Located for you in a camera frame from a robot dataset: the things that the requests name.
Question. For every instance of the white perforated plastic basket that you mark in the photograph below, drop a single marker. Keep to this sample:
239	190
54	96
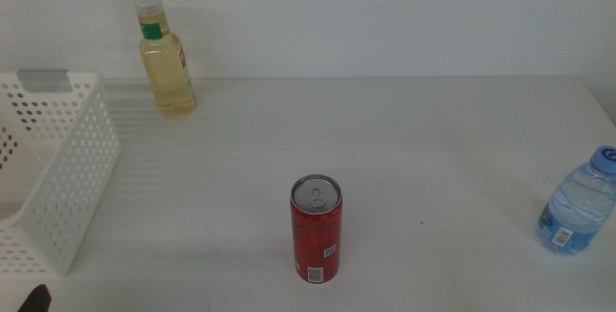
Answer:
72	167

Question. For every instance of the red soda can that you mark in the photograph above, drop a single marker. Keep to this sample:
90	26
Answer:
315	240

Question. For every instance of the clear water bottle blue cap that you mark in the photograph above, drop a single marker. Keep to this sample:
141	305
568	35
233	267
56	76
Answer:
577	206

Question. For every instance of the yellow oil bottle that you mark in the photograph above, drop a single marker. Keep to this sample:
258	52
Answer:
166	76

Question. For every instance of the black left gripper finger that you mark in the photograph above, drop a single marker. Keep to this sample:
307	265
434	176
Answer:
37	300

